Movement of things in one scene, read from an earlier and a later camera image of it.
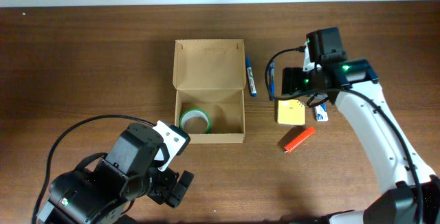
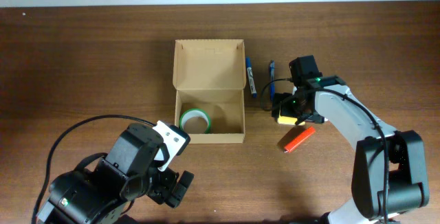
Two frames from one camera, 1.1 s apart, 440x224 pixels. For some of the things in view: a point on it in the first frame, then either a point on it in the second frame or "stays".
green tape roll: x=194 y=113 stays
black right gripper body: x=293 y=81 to x=286 y=104
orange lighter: x=308 y=132 stays
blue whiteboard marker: x=253 y=88 stays
